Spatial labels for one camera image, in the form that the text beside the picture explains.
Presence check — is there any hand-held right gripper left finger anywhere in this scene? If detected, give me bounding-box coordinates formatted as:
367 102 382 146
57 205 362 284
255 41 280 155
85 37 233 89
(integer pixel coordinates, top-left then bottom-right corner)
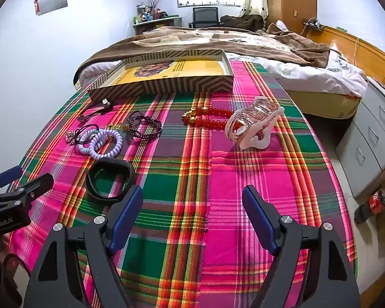
23 184 144 308

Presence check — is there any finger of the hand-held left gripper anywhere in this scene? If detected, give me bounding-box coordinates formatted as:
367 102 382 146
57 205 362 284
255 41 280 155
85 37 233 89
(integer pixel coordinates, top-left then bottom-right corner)
0 166 23 190
0 173 54 214

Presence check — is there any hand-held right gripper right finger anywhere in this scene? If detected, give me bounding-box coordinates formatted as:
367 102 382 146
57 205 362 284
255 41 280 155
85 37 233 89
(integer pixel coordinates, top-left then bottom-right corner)
242 184 361 308

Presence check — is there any black wristband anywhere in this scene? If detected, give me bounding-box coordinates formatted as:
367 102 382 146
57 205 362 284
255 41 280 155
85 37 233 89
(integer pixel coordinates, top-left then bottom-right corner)
85 159 136 203

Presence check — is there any purple spiral hair tie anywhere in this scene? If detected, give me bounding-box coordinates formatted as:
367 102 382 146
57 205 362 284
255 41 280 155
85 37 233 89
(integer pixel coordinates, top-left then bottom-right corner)
89 130 124 160

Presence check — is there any pink hair claw clip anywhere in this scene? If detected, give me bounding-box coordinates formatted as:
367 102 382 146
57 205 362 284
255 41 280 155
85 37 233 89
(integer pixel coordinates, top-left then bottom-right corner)
225 96 284 150

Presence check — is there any black hair tie with clasp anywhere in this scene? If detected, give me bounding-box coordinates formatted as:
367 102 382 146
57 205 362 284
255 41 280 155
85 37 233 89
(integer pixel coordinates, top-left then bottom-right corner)
78 98 113 122

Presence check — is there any red bead bracelet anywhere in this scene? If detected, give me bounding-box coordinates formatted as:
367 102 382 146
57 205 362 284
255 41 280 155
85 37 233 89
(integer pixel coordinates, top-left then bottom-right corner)
181 104 241 130

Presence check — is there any patterned cardboard box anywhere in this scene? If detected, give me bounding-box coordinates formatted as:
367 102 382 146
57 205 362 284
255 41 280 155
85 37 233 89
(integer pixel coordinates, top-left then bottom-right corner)
87 49 234 103

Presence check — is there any pink green plaid cloth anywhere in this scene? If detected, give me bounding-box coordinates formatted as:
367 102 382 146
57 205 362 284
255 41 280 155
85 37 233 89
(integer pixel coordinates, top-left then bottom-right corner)
6 59 358 308

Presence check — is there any cola bottle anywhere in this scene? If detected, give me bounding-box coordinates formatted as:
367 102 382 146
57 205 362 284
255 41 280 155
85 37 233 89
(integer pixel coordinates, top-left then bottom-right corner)
354 181 385 225

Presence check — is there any yellow mattress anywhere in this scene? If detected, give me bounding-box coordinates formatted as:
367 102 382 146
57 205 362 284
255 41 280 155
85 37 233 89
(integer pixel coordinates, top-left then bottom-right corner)
287 90 361 119

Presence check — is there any grey drawer cabinet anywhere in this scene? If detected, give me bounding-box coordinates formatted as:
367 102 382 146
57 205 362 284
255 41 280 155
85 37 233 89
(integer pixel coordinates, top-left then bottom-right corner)
335 76 385 199

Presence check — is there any white bedsheet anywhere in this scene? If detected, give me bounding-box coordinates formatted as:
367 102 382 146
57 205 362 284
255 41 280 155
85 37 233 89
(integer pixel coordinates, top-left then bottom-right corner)
79 20 368 97

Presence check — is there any brown blanket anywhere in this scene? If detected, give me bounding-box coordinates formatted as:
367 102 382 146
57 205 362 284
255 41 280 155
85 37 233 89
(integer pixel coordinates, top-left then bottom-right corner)
74 26 331 85

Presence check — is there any cluttered desk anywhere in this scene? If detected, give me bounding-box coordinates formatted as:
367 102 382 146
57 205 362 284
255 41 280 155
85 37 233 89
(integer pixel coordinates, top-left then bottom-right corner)
132 14 183 35

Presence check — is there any wooden bed headboard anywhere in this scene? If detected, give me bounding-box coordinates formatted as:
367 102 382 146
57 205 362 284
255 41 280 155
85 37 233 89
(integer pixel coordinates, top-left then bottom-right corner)
303 26 385 87

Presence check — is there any dark bag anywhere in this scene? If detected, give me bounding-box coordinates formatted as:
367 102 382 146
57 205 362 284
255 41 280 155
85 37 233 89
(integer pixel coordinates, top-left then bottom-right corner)
220 14 265 33

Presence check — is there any power strip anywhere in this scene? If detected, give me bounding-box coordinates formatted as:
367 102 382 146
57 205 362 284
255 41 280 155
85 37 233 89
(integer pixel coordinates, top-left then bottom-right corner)
303 17 323 30

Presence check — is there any black office chair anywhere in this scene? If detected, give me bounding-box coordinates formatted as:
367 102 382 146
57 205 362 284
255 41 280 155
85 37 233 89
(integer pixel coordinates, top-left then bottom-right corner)
189 6 221 29

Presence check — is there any wooden wardrobe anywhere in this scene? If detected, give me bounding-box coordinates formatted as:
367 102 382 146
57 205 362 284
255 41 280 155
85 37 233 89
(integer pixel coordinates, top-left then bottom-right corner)
265 0 318 34

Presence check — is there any pink beaded bracelet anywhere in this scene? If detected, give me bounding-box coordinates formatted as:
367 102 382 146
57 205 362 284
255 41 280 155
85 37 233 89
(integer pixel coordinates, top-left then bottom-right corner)
65 130 81 146

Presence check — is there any light blue beaded bracelet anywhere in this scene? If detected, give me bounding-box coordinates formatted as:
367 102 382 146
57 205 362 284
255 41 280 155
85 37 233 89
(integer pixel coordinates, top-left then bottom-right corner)
78 128 108 155

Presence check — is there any thin black hair tie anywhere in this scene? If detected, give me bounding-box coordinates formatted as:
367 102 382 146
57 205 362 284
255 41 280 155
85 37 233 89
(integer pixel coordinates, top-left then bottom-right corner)
72 123 100 145

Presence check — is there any dark garnet bead bracelet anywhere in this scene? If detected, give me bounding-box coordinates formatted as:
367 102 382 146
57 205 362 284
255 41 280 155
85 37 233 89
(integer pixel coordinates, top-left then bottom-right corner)
126 110 163 142

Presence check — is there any orange cable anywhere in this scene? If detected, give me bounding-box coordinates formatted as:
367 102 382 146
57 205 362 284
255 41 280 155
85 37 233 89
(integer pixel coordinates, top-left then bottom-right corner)
350 37 362 66

